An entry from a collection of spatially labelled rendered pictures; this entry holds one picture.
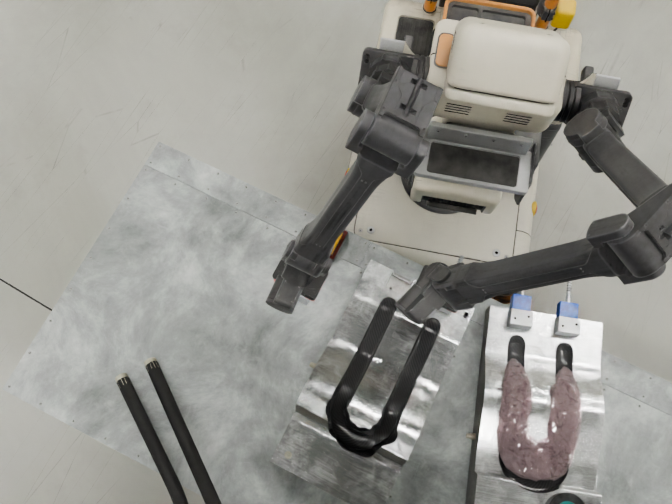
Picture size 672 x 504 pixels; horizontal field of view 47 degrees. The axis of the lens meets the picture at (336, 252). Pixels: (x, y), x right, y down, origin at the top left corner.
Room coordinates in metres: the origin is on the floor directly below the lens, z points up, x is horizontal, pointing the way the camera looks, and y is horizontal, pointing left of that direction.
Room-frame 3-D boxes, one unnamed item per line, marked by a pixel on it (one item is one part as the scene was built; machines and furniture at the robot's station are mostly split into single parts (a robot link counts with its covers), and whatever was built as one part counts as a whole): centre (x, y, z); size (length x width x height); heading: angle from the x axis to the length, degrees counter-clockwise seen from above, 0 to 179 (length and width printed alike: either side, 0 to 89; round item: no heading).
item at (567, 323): (0.46, -0.54, 0.85); 0.13 x 0.05 x 0.05; 173
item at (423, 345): (0.27, -0.11, 0.92); 0.35 x 0.16 x 0.09; 156
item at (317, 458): (0.27, -0.10, 0.87); 0.50 x 0.26 x 0.14; 156
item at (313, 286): (0.46, 0.07, 1.06); 0.10 x 0.07 x 0.07; 65
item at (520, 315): (0.47, -0.43, 0.85); 0.13 x 0.05 x 0.05; 173
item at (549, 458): (0.20, -0.45, 0.90); 0.26 x 0.18 x 0.08; 173
